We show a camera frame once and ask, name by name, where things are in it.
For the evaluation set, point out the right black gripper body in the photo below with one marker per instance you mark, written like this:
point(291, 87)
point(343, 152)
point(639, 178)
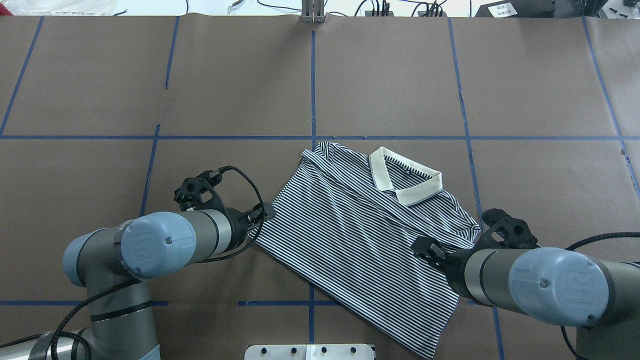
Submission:
point(451, 267)

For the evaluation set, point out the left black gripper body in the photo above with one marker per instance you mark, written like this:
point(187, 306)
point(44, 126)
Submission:
point(241, 225)

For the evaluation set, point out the navy white striped polo shirt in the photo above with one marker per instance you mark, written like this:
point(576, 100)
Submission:
point(345, 221)

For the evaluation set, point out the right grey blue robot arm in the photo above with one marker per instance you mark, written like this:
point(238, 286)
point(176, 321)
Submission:
point(560, 287)

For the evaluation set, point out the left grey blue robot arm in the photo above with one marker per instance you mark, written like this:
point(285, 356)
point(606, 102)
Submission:
point(114, 265)

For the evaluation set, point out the brown paper table cover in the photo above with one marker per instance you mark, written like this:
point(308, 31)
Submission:
point(103, 117)

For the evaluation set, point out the black box with label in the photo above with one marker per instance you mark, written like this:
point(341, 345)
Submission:
point(558, 9)

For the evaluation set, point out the clear plastic bag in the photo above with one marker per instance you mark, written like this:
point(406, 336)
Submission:
point(60, 7)

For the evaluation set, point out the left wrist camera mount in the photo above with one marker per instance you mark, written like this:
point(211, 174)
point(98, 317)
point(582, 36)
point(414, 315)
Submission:
point(198, 193)

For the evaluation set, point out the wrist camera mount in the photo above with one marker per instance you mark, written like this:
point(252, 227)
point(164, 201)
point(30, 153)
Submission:
point(505, 232)
point(198, 193)

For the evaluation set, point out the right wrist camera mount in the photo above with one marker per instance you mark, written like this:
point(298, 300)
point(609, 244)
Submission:
point(505, 232)

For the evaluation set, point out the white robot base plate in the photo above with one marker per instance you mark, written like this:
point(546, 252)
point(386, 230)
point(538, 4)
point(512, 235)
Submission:
point(332, 351)

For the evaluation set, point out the aluminium frame post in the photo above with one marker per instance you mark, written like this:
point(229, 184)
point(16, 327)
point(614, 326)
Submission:
point(313, 11)

